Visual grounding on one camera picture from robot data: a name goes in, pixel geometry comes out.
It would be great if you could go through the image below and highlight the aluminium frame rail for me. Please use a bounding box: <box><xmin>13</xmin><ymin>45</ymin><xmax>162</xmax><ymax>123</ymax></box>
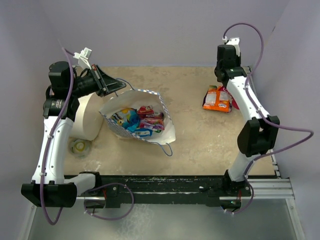
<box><xmin>76</xmin><ymin>179</ymin><xmax>294</xmax><ymax>205</ymax></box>

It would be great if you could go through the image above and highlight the white round container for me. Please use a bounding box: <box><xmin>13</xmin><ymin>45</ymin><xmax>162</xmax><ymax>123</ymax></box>
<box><xmin>70</xmin><ymin>93</ymin><xmax>103</xmax><ymax>141</ymax></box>

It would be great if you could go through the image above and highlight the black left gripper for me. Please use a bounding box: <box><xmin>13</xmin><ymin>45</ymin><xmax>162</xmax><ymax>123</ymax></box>
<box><xmin>69</xmin><ymin>64</ymin><xmax>126</xmax><ymax>99</ymax></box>

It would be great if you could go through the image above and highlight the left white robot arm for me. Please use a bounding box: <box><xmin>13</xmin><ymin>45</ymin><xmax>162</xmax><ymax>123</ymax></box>
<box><xmin>21</xmin><ymin>61</ymin><xmax>126</xmax><ymax>208</ymax></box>

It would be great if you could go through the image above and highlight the small red candy packet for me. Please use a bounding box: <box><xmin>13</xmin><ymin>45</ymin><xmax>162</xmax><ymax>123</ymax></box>
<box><xmin>137</xmin><ymin>105</ymin><xmax>155</xmax><ymax>119</ymax></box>

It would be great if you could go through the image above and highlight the pink snack packet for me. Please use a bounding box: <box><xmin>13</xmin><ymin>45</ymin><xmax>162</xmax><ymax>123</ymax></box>
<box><xmin>218</xmin><ymin>86</ymin><xmax>239</xmax><ymax>110</ymax></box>

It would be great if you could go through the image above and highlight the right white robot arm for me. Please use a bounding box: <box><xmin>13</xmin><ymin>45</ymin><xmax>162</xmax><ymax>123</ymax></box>
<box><xmin>214</xmin><ymin>44</ymin><xmax>280</xmax><ymax>196</ymax></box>

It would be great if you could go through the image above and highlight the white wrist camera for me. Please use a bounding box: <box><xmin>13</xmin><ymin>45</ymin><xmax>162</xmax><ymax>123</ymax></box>
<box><xmin>222</xmin><ymin>36</ymin><xmax>241</xmax><ymax>57</ymax></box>
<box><xmin>73</xmin><ymin>47</ymin><xmax>92</xmax><ymax>70</ymax></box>

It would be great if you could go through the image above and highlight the blue snack wrapper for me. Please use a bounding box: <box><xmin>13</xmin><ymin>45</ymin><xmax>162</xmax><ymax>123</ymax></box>
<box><xmin>110</xmin><ymin>108</ymin><xmax>140</xmax><ymax>133</ymax></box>

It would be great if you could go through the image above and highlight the small blue snack packet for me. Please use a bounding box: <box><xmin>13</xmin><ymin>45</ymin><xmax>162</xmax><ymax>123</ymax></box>
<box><xmin>133</xmin><ymin>128</ymin><xmax>153</xmax><ymax>138</ymax></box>

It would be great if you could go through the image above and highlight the orange snack packet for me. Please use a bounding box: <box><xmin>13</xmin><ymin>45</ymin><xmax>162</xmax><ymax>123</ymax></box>
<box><xmin>202</xmin><ymin>85</ymin><xmax>232</xmax><ymax>113</ymax></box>

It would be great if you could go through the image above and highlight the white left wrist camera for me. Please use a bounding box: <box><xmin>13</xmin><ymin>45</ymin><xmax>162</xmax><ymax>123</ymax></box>
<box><xmin>73</xmin><ymin>47</ymin><xmax>92</xmax><ymax>70</ymax></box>

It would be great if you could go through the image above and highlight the blue checkered paper bag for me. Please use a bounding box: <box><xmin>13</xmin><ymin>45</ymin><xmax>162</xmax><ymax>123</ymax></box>
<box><xmin>99</xmin><ymin>87</ymin><xmax>176</xmax><ymax>157</ymax></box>

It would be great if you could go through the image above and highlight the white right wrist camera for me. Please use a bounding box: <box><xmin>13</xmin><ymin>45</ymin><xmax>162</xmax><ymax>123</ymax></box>
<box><xmin>222</xmin><ymin>36</ymin><xmax>241</xmax><ymax>57</ymax></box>

